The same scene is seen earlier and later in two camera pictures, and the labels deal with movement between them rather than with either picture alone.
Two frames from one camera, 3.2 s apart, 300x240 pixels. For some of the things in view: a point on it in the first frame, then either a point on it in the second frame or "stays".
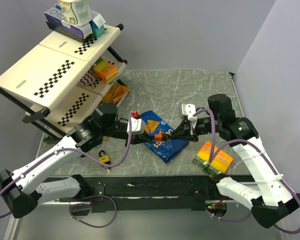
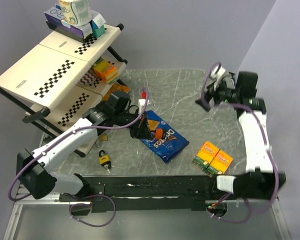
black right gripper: [183, 131] to [213, 90]
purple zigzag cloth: [89, 78] stays
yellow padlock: [103, 158] stays
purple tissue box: [55, 16] stays
